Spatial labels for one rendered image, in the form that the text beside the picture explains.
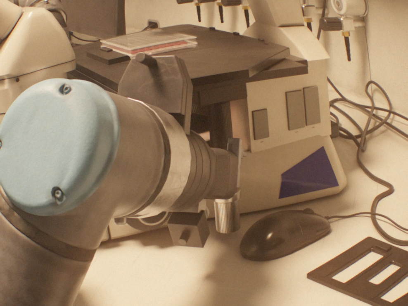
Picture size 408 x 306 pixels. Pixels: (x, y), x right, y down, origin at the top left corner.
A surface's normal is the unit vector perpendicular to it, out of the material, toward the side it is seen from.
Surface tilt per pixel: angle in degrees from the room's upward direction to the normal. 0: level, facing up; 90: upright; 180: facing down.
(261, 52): 0
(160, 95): 65
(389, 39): 90
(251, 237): 44
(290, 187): 81
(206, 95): 90
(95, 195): 126
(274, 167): 48
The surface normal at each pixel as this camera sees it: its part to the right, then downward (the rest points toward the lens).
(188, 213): -0.18, -0.80
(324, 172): 0.25, -0.42
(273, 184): 0.19, 0.15
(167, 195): 0.70, 0.64
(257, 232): -0.54, -0.63
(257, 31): -0.90, 0.22
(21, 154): -0.30, -0.17
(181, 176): 0.90, 0.25
